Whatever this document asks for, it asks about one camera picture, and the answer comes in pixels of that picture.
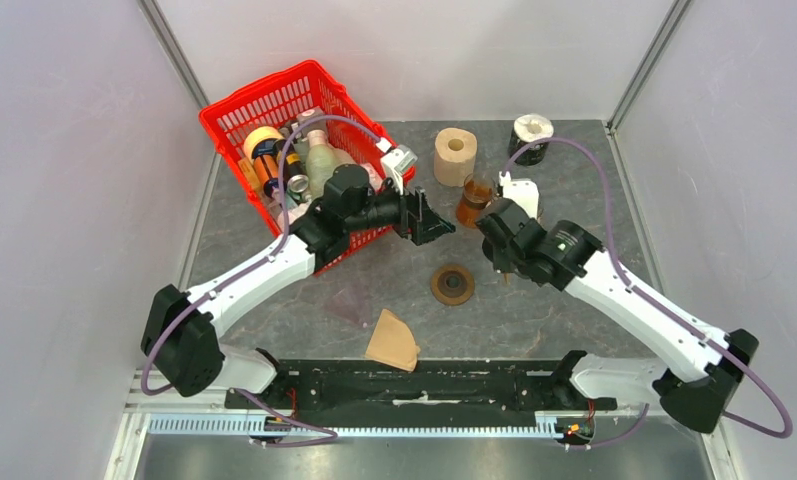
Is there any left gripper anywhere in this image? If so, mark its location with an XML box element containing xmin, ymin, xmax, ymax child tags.
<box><xmin>345</xmin><ymin>171</ymin><xmax>455</xmax><ymax>247</ymax></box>

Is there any dark wooden ring holder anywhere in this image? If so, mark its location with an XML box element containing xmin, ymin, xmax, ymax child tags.
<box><xmin>430</xmin><ymin>264</ymin><xmax>475</xmax><ymax>306</ymax></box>

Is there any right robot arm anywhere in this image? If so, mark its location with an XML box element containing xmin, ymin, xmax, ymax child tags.
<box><xmin>476</xmin><ymin>199</ymin><xmax>759</xmax><ymax>433</ymax></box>

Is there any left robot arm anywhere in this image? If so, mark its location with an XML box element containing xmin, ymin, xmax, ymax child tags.
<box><xmin>140</xmin><ymin>164</ymin><xmax>455</xmax><ymax>409</ymax></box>

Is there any amber glass carafe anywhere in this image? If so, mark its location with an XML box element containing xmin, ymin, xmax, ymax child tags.
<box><xmin>456</xmin><ymin>172</ymin><xmax>498</xmax><ymax>229</ymax></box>

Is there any beige paper towel roll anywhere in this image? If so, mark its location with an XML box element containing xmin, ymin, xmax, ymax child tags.
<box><xmin>433</xmin><ymin>127</ymin><xmax>478</xmax><ymax>187</ymax></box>

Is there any clear pink plastic cone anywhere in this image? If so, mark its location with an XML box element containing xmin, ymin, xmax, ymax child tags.
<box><xmin>325</xmin><ymin>286</ymin><xmax>371</xmax><ymax>328</ymax></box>

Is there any black wrapped paper roll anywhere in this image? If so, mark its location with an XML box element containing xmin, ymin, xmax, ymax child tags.
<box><xmin>508</xmin><ymin>113</ymin><xmax>554</xmax><ymax>166</ymax></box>

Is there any green bottle pink cap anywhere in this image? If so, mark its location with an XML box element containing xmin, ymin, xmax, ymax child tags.
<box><xmin>305</xmin><ymin>129</ymin><xmax>341</xmax><ymax>198</ymax></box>

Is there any black orange can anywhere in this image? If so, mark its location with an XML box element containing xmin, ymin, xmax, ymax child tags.
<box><xmin>251</xmin><ymin>139</ymin><xmax>309</xmax><ymax>197</ymax></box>

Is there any red plastic basket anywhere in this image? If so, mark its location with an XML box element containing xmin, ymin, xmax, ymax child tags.
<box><xmin>199</xmin><ymin>60</ymin><xmax>397</xmax><ymax>269</ymax></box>

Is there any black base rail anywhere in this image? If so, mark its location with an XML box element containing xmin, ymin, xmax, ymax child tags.
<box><xmin>258</xmin><ymin>359</ymin><xmax>618</xmax><ymax>428</ymax></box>

